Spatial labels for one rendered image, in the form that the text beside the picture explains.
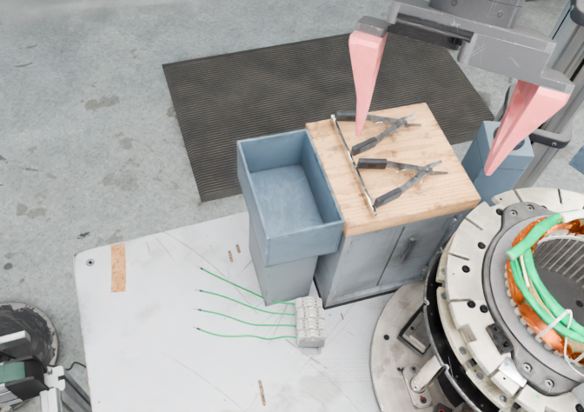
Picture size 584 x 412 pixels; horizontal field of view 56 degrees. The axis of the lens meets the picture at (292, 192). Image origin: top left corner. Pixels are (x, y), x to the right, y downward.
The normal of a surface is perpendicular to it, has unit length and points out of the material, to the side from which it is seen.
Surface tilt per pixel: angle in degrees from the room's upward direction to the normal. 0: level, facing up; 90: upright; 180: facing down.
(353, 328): 0
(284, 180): 0
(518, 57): 60
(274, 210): 0
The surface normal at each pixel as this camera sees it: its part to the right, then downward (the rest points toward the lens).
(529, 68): -0.24, 0.39
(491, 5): -0.03, 0.44
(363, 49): -0.30, 0.68
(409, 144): 0.07, -0.57
